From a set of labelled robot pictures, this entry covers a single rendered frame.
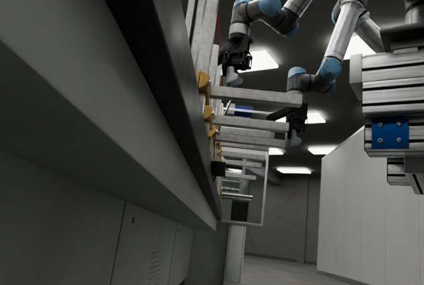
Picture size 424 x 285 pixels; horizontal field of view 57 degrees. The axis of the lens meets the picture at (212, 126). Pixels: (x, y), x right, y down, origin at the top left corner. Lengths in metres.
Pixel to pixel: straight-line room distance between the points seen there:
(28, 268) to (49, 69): 0.52
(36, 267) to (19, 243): 0.09
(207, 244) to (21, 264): 3.27
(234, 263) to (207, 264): 0.29
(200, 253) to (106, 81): 3.61
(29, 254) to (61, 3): 0.53
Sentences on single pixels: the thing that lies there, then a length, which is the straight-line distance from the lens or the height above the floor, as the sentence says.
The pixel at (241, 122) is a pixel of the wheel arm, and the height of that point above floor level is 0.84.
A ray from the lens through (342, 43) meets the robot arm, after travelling 1.64.
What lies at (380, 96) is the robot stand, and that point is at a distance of 1.13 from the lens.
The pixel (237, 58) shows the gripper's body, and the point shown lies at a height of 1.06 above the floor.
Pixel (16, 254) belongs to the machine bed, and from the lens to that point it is 0.70.
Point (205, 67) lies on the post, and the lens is 1.09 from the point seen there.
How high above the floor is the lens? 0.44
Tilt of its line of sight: 16 degrees up
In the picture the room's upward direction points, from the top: 7 degrees clockwise
